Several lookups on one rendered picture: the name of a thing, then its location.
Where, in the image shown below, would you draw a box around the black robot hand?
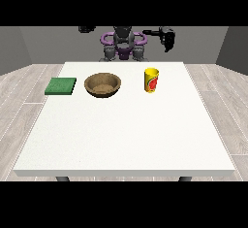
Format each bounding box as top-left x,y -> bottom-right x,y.
77,26 -> 97,34
141,26 -> 176,53

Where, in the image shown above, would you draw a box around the yellow cup with melon print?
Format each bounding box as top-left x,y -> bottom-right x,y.
143,67 -> 160,94

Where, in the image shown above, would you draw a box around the brown wooden bowl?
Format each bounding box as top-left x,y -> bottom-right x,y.
83,72 -> 123,99

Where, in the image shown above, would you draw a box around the green square pad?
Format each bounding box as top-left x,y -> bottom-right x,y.
44,77 -> 78,96

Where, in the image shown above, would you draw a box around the grey robot trunk purple rings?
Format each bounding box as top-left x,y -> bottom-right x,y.
99,26 -> 150,63

